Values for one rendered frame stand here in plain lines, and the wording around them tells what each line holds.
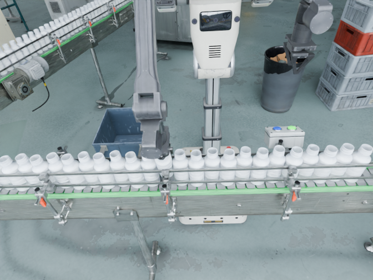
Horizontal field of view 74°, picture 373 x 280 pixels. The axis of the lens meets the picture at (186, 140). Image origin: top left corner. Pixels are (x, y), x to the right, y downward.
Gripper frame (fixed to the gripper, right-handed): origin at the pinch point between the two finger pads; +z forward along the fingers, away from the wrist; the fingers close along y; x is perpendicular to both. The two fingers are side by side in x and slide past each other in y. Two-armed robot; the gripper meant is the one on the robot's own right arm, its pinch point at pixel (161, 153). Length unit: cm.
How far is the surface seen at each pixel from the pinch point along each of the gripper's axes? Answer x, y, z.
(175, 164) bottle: 4.3, 1.1, 6.4
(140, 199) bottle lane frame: -11.3, 9.0, 21.5
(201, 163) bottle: 13.6, 1.3, 6.2
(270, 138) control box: 42.2, -12.1, 12.4
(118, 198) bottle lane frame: -19.7, 8.6, 20.0
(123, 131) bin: -35, -49, 57
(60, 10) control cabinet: -277, -491, 225
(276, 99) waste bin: 102, -142, 142
